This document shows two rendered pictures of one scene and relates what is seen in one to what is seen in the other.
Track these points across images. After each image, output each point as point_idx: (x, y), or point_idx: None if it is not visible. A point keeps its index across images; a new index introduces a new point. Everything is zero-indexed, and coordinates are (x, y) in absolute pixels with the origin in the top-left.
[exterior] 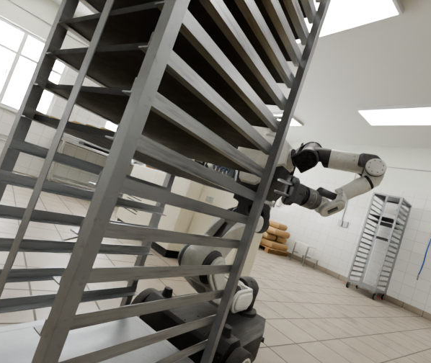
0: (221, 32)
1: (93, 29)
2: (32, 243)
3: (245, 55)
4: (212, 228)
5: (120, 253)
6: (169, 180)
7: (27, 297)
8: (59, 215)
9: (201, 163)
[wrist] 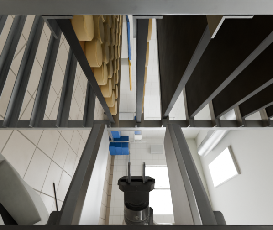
0: None
1: None
2: (41, 23)
3: None
4: (11, 183)
5: (17, 81)
6: (103, 120)
7: (1, 31)
8: (60, 31)
9: (142, 182)
